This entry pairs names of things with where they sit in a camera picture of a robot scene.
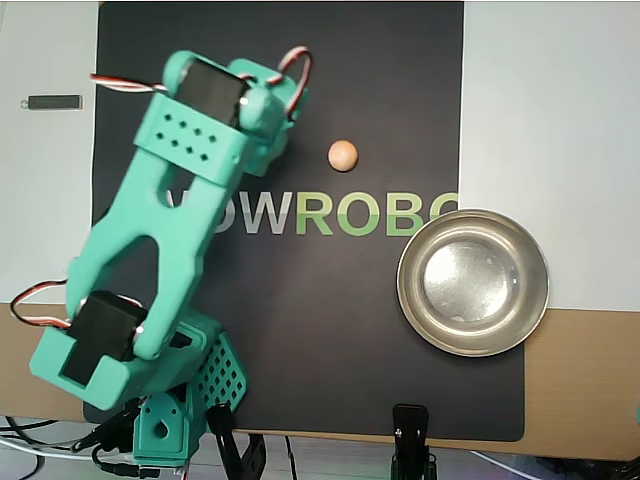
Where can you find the black WOWROBO printed mat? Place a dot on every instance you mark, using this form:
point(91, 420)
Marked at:
point(350, 75)

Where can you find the teal gripper with servo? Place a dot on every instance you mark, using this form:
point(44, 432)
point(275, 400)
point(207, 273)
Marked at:
point(268, 156)

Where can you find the black camera stand with springs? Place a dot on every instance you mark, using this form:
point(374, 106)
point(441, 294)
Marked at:
point(410, 425)

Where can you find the wooden ball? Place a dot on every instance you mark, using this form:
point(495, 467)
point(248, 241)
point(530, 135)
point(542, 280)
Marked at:
point(343, 155)

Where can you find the black table clamp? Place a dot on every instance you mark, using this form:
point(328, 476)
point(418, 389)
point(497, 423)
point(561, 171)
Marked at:
point(222, 430)

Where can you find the stainless steel bowl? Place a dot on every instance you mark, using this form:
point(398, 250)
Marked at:
point(475, 285)

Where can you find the teal 3D-printed robot arm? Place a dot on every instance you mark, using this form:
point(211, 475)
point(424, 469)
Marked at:
point(165, 220)

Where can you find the white table sheet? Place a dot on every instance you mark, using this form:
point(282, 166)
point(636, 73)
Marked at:
point(550, 125)

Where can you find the black USB flash drive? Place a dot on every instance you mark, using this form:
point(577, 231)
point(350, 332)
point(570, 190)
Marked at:
point(52, 102)

